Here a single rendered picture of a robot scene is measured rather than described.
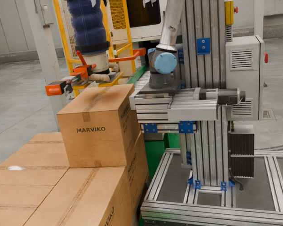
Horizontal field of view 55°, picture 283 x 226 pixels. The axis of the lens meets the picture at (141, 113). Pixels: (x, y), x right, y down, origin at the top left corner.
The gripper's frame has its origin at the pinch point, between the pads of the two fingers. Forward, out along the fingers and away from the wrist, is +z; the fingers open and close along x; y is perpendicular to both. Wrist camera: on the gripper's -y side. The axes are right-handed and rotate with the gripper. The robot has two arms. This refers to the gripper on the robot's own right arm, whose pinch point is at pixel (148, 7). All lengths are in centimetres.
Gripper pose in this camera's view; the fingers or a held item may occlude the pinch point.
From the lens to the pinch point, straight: 237.9
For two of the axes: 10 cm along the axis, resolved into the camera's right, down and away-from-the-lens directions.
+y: 8.9, 0.5, -4.6
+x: 4.5, -3.7, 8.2
